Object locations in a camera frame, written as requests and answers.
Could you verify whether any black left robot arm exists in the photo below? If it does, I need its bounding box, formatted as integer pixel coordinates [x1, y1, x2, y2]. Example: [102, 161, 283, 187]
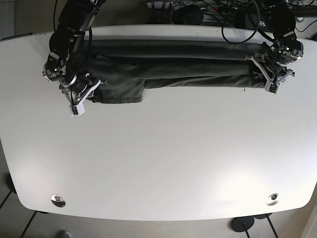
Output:
[221, 0, 304, 93]

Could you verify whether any left metal table grommet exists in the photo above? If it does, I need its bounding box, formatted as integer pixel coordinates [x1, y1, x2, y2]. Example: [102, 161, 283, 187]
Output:
[51, 194, 66, 208]

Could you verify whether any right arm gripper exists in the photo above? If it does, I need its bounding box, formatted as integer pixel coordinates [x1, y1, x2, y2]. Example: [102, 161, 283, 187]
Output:
[59, 78, 103, 108]

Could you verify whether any grey sneaker shoe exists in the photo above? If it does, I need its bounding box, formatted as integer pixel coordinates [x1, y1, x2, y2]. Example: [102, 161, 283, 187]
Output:
[56, 231, 71, 238]

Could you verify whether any dark grey T-shirt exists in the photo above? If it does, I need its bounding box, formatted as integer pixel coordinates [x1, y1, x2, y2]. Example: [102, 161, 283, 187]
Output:
[74, 39, 277, 105]

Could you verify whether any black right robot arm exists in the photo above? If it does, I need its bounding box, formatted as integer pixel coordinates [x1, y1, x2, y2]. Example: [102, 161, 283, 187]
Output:
[43, 0, 105, 115]

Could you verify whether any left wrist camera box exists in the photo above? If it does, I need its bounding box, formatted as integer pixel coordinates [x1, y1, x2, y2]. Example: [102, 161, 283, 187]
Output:
[264, 81, 279, 94]

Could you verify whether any metal table grommet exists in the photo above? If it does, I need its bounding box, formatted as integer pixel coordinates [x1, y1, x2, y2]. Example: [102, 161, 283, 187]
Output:
[51, 194, 66, 208]
[266, 193, 279, 206]

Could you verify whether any black round stand base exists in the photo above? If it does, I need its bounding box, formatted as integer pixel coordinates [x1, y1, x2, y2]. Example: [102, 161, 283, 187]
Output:
[230, 216, 255, 233]

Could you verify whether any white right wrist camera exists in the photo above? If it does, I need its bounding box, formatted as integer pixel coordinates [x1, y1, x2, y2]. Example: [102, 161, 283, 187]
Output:
[69, 103, 85, 117]

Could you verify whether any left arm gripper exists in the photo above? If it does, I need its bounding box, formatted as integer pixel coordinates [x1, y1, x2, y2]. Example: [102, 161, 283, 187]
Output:
[245, 53, 295, 86]

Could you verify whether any right metal table grommet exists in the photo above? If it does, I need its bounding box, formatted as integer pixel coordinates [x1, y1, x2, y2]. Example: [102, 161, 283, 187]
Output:
[266, 193, 279, 206]

